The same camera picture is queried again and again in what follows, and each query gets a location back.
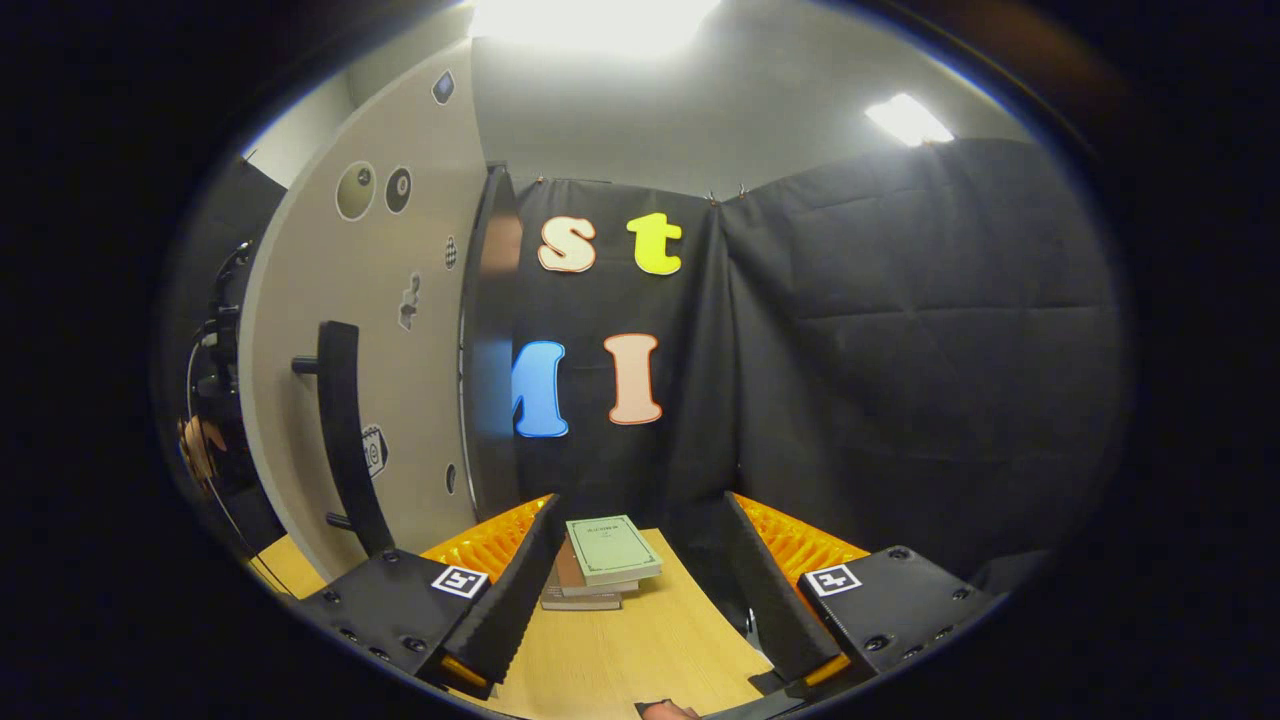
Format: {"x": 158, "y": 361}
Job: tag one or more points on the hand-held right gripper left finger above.
{"x": 520, "y": 600}

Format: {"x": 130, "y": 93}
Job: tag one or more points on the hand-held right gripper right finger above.
{"x": 770, "y": 600}

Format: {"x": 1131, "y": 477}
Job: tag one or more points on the white cabinet door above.
{"x": 400, "y": 250}

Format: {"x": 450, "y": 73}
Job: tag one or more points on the brown book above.
{"x": 568, "y": 575}

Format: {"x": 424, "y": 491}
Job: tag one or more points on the grey book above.
{"x": 580, "y": 603}

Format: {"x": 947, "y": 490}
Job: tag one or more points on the green book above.
{"x": 610, "y": 548}

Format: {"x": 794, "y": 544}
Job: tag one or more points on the black backdrop cloth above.
{"x": 900, "y": 350}

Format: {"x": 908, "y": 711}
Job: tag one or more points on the long ceiling light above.
{"x": 590, "y": 20}

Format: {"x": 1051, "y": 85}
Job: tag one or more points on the small ceiling light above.
{"x": 908, "y": 120}

